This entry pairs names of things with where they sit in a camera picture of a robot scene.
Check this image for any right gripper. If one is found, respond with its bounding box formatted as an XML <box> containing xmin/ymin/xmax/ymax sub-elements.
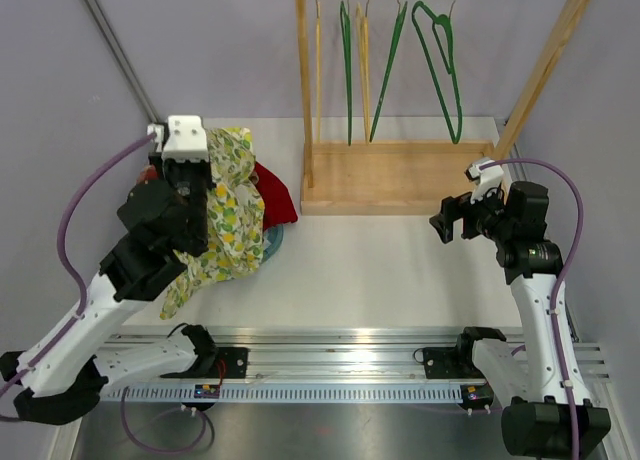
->
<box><xmin>430</xmin><ymin>181</ymin><xmax>514</xmax><ymax>244</ymax></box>

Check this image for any lemon print skirt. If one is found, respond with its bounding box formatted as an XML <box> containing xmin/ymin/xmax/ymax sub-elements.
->
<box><xmin>159</xmin><ymin>127</ymin><xmax>265</xmax><ymax>320</ymax></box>

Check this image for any red pleated skirt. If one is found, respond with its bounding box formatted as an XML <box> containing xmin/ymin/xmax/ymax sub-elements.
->
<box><xmin>254</xmin><ymin>162</ymin><xmax>298</xmax><ymax>231</ymax></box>

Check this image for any green hanger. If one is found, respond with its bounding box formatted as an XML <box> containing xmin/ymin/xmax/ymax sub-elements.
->
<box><xmin>411</xmin><ymin>0</ymin><xmax>463</xmax><ymax>145</ymax></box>
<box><xmin>368</xmin><ymin>0</ymin><xmax>407</xmax><ymax>143</ymax></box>
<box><xmin>339</xmin><ymin>0</ymin><xmax>353</xmax><ymax>146</ymax></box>

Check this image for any yellow hanger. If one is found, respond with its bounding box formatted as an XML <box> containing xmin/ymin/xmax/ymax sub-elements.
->
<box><xmin>356</xmin><ymin>0</ymin><xmax>371</xmax><ymax>144</ymax></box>
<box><xmin>314</xmin><ymin>0</ymin><xmax>323</xmax><ymax>143</ymax></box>

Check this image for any red plaid skirt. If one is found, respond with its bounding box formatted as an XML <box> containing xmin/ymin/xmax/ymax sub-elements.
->
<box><xmin>136</xmin><ymin>165</ymin><xmax>158</xmax><ymax>184</ymax></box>

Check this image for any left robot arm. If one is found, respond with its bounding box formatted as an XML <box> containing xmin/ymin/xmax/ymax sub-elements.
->
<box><xmin>1</xmin><ymin>160</ymin><xmax>218</xmax><ymax>426</ymax></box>

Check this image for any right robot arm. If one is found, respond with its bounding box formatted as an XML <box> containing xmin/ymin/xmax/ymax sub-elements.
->
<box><xmin>430</xmin><ymin>181</ymin><xmax>611</xmax><ymax>459</ymax></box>

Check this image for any teal plastic basin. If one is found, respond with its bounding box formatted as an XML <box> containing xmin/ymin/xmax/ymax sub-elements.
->
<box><xmin>262</xmin><ymin>224</ymin><xmax>284</xmax><ymax>263</ymax></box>

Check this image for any wooden clothes rack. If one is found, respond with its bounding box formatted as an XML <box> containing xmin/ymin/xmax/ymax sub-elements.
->
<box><xmin>295</xmin><ymin>0</ymin><xmax>590</xmax><ymax>216</ymax></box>

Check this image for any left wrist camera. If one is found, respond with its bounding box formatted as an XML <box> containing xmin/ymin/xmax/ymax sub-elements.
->
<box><xmin>146</xmin><ymin>115</ymin><xmax>209</xmax><ymax>163</ymax></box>

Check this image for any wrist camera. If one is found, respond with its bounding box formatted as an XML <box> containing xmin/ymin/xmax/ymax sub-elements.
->
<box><xmin>465</xmin><ymin>157</ymin><xmax>504</xmax><ymax>204</ymax></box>
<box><xmin>146</xmin><ymin>115</ymin><xmax>209</xmax><ymax>163</ymax></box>

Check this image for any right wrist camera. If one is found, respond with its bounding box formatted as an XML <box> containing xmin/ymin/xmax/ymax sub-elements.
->
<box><xmin>465</xmin><ymin>157</ymin><xmax>504</xmax><ymax>204</ymax></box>

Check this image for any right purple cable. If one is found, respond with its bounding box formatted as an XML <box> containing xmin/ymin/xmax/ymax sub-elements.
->
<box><xmin>479</xmin><ymin>158</ymin><xmax>586</xmax><ymax>460</ymax></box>

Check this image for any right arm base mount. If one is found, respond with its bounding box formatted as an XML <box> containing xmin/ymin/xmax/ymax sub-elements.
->
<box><xmin>412</xmin><ymin>347</ymin><xmax>464</xmax><ymax>380</ymax></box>

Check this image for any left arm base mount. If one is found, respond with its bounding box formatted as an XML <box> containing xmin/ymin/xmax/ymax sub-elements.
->
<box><xmin>200</xmin><ymin>347</ymin><xmax>249</xmax><ymax>380</ymax></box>

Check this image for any aluminium corner post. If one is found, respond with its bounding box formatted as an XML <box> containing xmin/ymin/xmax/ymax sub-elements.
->
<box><xmin>80</xmin><ymin>0</ymin><xmax>160</xmax><ymax>123</ymax></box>

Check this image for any aluminium mounting rail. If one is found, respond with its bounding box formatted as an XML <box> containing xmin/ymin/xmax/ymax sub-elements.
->
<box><xmin>97</xmin><ymin>329</ymin><xmax>614</xmax><ymax>406</ymax></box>

